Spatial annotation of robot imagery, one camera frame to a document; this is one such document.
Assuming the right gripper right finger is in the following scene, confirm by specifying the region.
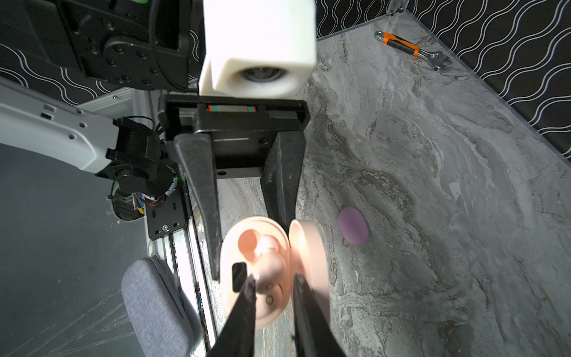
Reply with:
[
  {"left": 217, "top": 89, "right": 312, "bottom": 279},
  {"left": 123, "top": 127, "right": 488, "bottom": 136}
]
[{"left": 293, "top": 273, "right": 346, "bottom": 357}]

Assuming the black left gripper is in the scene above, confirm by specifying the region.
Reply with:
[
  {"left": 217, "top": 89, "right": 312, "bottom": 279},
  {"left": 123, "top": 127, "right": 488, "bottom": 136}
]
[{"left": 159, "top": 94, "right": 310, "bottom": 281}]

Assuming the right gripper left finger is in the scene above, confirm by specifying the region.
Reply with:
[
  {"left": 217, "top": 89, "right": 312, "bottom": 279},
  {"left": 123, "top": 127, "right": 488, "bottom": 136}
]
[{"left": 207, "top": 275, "right": 257, "bottom": 357}]

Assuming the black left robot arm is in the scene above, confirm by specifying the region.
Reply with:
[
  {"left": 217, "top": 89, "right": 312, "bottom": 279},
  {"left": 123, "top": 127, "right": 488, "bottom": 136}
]
[{"left": 1, "top": 1, "right": 317, "bottom": 279}]

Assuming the aluminium front rail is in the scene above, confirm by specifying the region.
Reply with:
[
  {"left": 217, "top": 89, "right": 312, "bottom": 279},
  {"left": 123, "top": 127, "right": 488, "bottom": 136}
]
[{"left": 144, "top": 196, "right": 218, "bottom": 356}]

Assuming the orange handled adjustable wrench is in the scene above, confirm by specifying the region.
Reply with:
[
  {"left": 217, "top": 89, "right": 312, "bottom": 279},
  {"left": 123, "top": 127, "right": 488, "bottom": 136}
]
[{"left": 374, "top": 31, "right": 454, "bottom": 72}]

